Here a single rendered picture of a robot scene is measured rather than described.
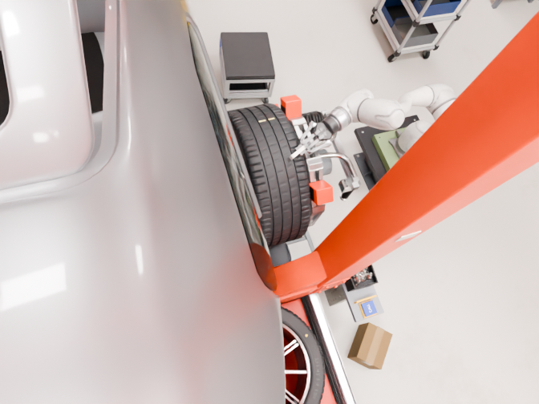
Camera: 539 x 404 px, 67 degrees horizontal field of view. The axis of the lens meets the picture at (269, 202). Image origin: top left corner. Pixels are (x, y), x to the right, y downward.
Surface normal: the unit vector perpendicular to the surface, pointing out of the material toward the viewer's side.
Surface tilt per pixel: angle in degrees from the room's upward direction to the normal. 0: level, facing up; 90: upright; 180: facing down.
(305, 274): 36
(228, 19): 0
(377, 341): 0
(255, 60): 0
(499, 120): 90
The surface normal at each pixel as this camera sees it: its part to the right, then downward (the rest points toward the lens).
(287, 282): -0.44, -0.16
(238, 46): 0.15, -0.37
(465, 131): -0.94, 0.24
